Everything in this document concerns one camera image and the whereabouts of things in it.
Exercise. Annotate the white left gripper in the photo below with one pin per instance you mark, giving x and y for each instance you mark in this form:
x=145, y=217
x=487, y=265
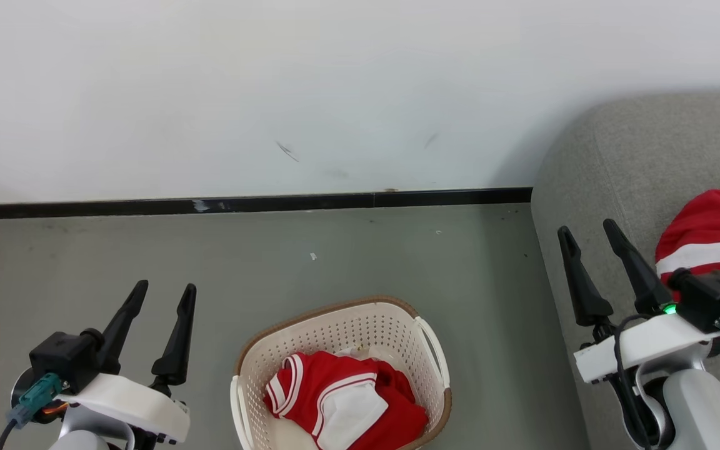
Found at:
x=129, y=403

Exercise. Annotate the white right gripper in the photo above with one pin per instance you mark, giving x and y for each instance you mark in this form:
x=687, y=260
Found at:
x=647, y=344

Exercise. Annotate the red shorts with white stripe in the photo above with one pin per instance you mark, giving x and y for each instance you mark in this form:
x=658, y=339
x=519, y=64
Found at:
x=716, y=231

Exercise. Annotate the red white jersey top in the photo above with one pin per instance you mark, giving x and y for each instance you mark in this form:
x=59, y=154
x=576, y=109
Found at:
x=347, y=400

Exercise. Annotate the grey fabric sofa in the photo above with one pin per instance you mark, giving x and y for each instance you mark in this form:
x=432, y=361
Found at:
x=635, y=162

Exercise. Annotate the cream perforated laundry basket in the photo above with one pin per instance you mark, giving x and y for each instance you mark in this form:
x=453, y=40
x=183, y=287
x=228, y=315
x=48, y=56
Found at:
x=347, y=331

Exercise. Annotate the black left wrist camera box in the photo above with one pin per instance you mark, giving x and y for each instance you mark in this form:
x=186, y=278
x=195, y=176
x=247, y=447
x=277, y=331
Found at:
x=63, y=356

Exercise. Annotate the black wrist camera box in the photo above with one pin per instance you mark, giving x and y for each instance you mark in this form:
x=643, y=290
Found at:
x=63, y=356
x=710, y=297

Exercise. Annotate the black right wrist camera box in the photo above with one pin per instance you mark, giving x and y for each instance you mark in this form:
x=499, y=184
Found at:
x=710, y=297

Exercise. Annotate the black wall baseboard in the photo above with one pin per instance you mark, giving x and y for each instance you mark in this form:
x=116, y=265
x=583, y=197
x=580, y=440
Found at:
x=147, y=206

